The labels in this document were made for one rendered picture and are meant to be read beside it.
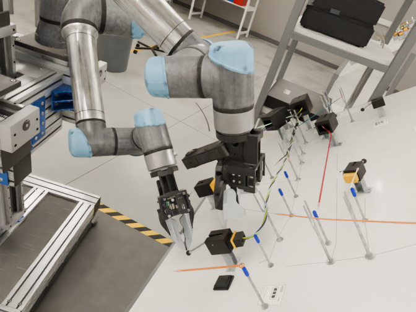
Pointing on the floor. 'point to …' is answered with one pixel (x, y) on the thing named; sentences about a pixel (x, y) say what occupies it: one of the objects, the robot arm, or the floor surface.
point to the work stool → (147, 48)
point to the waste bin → (114, 52)
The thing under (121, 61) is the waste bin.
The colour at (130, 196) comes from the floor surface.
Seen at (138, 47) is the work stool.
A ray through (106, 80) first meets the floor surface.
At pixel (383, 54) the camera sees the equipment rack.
